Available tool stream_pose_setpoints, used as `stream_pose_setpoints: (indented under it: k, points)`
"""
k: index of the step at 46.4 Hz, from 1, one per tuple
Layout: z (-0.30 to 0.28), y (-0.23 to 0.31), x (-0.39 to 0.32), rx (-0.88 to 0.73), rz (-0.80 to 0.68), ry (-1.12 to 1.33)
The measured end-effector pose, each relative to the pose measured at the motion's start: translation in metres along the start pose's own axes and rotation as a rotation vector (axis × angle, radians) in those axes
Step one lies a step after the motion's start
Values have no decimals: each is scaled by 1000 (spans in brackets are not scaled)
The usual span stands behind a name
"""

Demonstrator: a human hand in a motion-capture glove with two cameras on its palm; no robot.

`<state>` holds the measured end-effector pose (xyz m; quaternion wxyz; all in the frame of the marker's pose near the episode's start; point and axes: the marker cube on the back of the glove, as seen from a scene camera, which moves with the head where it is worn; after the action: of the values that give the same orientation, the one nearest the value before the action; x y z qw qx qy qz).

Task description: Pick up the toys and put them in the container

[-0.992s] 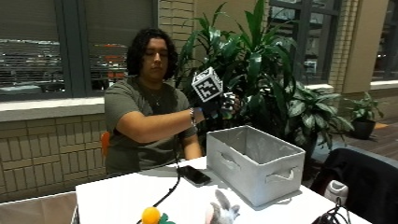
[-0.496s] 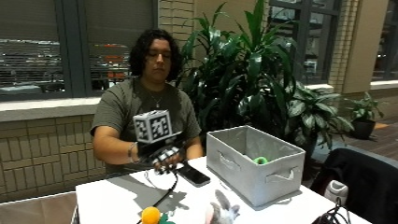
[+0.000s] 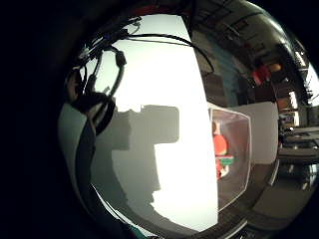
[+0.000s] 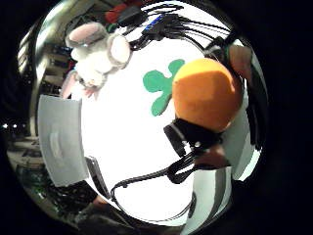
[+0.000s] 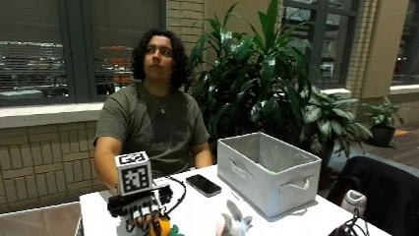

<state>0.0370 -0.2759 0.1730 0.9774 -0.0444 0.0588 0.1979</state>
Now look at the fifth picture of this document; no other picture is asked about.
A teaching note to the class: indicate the variegated leafy plant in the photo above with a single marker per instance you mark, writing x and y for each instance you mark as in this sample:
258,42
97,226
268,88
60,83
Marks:
327,118

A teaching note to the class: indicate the the person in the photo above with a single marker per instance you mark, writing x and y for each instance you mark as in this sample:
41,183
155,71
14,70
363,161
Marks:
151,128

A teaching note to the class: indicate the small potted plant black pot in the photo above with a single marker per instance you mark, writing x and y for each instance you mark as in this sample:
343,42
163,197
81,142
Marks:
383,126

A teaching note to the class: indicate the orange and green soft toy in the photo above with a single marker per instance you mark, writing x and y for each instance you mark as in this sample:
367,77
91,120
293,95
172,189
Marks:
165,228

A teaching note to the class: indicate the black smartphone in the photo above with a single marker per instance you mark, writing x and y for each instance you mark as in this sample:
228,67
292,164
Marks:
204,185

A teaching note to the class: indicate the grey fabric storage box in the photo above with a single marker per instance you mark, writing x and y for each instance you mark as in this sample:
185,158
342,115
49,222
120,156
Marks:
266,170

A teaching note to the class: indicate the tall green leafy plant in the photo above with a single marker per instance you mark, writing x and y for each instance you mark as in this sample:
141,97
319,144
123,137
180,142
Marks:
257,75

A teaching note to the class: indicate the beige seat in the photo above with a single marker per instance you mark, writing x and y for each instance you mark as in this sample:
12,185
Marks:
41,219

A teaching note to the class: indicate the black chair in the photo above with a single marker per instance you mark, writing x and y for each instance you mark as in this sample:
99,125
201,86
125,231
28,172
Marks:
383,193

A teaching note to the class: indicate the white marker cube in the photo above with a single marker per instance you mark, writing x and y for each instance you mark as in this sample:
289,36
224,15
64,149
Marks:
135,175

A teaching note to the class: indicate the dark framed window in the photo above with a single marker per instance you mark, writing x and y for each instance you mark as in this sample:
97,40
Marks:
406,42
65,49
321,42

